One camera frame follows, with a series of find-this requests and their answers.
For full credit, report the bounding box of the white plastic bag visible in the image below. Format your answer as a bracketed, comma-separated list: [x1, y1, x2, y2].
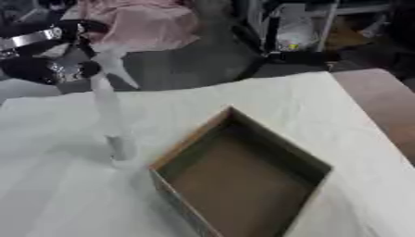
[275, 20, 321, 52]

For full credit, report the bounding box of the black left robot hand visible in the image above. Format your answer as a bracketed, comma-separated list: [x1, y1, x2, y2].
[0, 19, 112, 86]

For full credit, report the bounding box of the open tan cardboard box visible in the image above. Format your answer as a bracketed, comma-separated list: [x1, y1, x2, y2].
[147, 105, 334, 237]

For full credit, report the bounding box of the white plastic bottle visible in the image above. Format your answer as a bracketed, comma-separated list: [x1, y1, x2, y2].
[87, 43, 143, 169]

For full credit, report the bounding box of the pink cloth cover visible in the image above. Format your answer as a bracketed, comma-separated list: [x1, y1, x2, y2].
[76, 0, 203, 53]

